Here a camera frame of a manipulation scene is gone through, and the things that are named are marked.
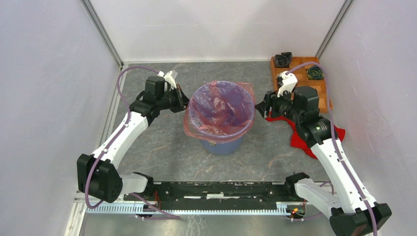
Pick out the orange compartment tray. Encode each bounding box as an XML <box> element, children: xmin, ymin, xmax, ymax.
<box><xmin>270</xmin><ymin>57</ymin><xmax>334</xmax><ymax>114</ymax></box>

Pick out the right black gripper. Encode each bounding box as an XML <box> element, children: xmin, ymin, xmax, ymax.
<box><xmin>254</xmin><ymin>86</ymin><xmax>302</xmax><ymax>123</ymax></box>

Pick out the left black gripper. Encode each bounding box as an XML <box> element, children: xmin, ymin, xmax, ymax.
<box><xmin>157</xmin><ymin>85</ymin><xmax>195</xmax><ymax>114</ymax></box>

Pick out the dark green bag roll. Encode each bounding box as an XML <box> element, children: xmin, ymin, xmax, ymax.
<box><xmin>306</xmin><ymin>65</ymin><xmax>324</xmax><ymax>81</ymax></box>

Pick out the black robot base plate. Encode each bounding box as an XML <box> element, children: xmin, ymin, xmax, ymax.
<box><xmin>140</xmin><ymin>181</ymin><xmax>304</xmax><ymax>210</ymax></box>

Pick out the blue plastic trash bin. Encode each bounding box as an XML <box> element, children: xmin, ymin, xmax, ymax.
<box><xmin>189</xmin><ymin>81</ymin><xmax>256</xmax><ymax>155</ymax></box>

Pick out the slotted cable duct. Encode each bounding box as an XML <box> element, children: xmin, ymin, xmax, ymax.
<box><xmin>86</xmin><ymin>202</ymin><xmax>290</xmax><ymax>216</ymax></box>

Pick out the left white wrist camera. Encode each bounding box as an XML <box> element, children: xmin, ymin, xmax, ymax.
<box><xmin>157</xmin><ymin>70</ymin><xmax>178</xmax><ymax>90</ymax></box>

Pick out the black bag roll top left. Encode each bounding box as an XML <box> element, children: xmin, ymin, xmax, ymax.
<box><xmin>273</xmin><ymin>52</ymin><xmax>293</xmax><ymax>68</ymax></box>

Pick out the red cloth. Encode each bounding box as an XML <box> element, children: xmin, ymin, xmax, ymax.
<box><xmin>266</xmin><ymin>116</ymin><xmax>346</xmax><ymax>159</ymax></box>

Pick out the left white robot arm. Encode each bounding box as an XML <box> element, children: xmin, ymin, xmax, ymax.
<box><xmin>77</xmin><ymin>70</ymin><xmax>189</xmax><ymax>203</ymax></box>

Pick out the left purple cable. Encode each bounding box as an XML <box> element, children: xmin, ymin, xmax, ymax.
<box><xmin>85</xmin><ymin>66</ymin><xmax>162</xmax><ymax>210</ymax></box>

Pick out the red translucent trash bag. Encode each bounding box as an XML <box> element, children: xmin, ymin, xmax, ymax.
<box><xmin>183</xmin><ymin>80</ymin><xmax>256</xmax><ymax>144</ymax></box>

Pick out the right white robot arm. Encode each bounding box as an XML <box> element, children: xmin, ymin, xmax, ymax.
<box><xmin>255</xmin><ymin>86</ymin><xmax>392</xmax><ymax>236</ymax></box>

